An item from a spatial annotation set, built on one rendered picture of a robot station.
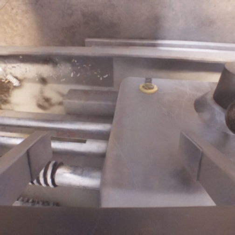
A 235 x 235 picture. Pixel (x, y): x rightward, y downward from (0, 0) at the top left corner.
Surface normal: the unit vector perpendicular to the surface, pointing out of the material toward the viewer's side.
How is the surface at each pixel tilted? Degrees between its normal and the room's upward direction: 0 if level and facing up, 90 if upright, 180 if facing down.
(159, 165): 90
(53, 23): 0
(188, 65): 0
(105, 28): 0
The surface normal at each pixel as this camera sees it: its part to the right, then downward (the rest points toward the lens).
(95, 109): -0.11, 0.62
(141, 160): 0.00, -0.78
